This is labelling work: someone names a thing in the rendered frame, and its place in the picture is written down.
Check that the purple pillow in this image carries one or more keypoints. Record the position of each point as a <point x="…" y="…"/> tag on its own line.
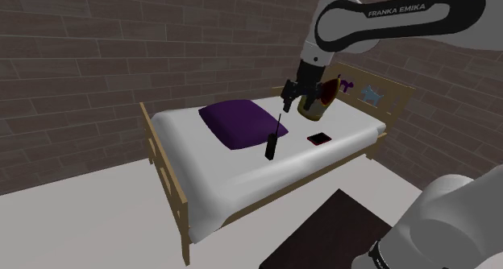
<point x="239" y="123"/>

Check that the wooden bed with white mattress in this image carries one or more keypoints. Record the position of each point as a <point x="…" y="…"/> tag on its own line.
<point x="235" y="178"/>

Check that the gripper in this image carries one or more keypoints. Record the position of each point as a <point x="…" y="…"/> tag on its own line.
<point x="308" y="77"/>

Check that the yellow and red container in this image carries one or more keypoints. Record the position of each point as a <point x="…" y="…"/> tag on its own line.
<point x="329" y="93"/>

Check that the black walkie-talkie with antenna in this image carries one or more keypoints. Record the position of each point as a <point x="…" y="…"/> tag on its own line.
<point x="270" y="146"/>

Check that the black phone with red edge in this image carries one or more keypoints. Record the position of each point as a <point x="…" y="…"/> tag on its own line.
<point x="319" y="138"/>

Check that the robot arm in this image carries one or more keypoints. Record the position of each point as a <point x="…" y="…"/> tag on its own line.
<point x="397" y="28"/>

